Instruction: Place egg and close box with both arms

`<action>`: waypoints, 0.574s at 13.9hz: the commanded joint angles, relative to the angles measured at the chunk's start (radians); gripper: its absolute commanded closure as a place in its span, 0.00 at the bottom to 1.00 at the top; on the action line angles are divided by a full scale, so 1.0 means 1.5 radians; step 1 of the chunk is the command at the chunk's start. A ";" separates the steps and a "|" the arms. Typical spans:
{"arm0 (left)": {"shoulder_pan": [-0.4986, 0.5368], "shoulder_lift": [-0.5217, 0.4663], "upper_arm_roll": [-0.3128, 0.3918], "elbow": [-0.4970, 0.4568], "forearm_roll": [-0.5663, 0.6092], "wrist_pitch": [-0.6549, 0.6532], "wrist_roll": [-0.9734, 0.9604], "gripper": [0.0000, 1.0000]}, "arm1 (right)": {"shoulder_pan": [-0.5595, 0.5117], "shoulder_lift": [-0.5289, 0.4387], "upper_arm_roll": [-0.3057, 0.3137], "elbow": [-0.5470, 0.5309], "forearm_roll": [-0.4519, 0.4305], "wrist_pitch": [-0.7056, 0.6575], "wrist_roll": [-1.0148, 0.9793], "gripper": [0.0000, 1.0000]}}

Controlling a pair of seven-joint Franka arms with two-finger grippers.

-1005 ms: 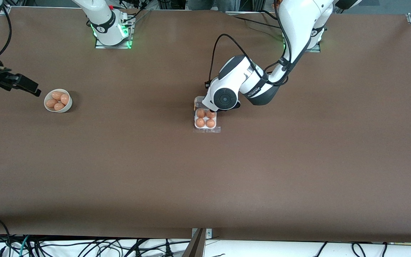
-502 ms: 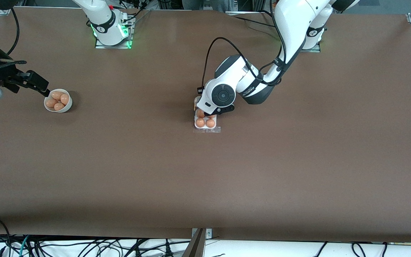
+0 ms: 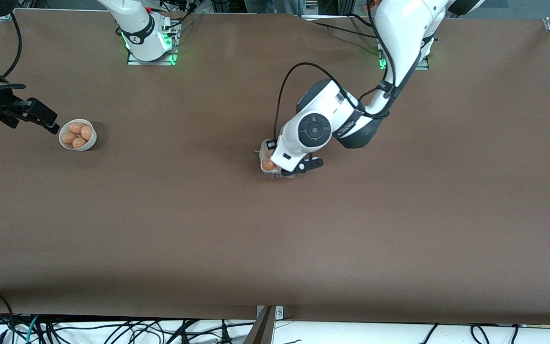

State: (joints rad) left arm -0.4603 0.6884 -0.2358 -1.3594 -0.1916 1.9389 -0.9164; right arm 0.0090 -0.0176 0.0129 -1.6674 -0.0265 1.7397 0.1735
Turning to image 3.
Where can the white round bowl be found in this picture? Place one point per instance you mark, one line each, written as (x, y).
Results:
(89, 145)

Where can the small orange item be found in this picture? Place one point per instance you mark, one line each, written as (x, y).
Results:
(368, 5)

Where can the brown egg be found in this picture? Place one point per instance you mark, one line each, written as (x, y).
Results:
(269, 165)
(87, 133)
(77, 127)
(79, 142)
(68, 138)

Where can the dark camera mount pole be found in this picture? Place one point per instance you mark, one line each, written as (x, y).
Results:
(261, 332)

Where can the grey bystander trousers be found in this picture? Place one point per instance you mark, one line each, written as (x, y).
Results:
(275, 5)

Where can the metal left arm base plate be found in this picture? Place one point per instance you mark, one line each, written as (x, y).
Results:
(424, 66)

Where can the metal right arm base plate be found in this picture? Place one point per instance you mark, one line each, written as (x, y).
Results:
(151, 62)

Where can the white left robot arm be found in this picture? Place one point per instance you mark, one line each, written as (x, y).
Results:
(399, 33)

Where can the small metal bracket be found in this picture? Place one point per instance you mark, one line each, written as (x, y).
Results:
(280, 313)

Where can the clear plastic egg box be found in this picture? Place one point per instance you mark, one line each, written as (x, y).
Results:
(275, 175)

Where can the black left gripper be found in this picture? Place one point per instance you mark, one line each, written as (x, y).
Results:
(271, 145)

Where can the brown table cover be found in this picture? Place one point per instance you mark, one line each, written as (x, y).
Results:
(275, 239)

